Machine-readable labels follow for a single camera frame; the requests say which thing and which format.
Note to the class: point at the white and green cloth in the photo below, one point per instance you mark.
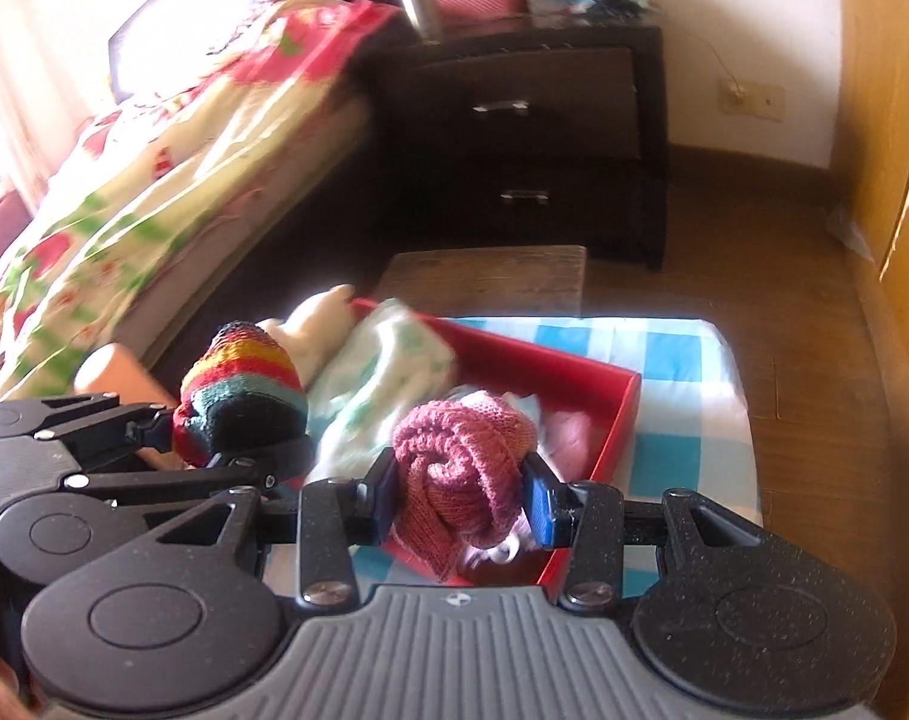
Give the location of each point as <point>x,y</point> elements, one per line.
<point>364,397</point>

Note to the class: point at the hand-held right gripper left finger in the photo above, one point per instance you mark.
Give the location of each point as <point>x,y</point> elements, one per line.
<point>383,499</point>

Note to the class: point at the orange plastic bottle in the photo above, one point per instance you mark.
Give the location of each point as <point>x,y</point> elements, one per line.
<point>117,375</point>

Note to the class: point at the blue white checkered cloth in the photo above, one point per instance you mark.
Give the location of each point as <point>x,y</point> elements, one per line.
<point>687,405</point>

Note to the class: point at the pink knitted sock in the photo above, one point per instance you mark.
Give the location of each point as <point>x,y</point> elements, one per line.
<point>454,465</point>

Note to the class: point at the dark wooden nightstand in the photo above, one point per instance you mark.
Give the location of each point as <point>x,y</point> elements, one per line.
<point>424,165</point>

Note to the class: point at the rainbow striped knitted sock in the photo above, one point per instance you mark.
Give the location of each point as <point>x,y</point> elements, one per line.
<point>237,382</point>

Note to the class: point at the red cardboard box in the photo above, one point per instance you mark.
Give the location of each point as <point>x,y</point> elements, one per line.
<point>608,427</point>

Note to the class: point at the floral bed sheet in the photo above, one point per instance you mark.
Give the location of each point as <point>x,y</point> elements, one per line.
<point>162,187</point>

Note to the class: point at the dark wooden bed frame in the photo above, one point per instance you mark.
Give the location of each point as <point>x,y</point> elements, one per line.
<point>274,292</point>

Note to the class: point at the pink knit cloth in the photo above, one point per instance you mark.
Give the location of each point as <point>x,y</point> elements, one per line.
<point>567,439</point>

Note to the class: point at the brown wooden stool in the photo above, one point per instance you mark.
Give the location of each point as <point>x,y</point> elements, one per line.
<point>484,277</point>

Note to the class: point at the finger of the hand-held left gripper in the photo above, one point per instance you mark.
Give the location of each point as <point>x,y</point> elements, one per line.
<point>94,412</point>
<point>199,478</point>

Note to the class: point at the beige wall outlet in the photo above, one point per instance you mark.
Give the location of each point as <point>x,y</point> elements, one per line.
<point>754,99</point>

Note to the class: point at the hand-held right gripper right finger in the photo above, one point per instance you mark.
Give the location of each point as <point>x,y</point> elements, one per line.
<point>540,506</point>

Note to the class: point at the light wooden wardrobe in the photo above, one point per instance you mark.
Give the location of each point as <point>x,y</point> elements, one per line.
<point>904,165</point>

